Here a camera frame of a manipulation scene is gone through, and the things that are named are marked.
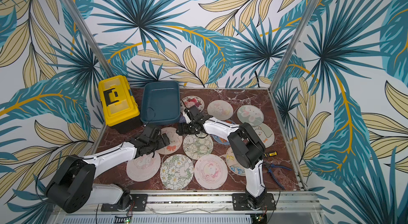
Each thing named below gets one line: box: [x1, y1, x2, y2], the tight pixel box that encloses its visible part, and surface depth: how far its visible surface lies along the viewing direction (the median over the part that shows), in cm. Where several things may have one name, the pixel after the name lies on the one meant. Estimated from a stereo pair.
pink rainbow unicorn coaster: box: [125, 152, 161, 183], surface depth 85 cm
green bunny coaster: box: [236, 104, 265, 127], surface depth 109 cm
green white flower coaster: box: [159, 153, 195, 191], surface depth 84 cm
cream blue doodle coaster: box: [225, 146, 246, 176], surface depth 87 cm
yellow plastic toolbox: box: [98, 74, 142, 134], surface depth 90 cm
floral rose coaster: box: [180, 95, 205, 112], surface depth 115 cm
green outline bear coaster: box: [182, 133, 214, 160], surface depth 92 cm
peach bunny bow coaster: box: [156, 126, 183, 155], surface depth 94 cm
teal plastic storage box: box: [140, 80, 181, 125], surface depth 113 cm
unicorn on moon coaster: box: [207, 99, 234, 121], surface depth 112 cm
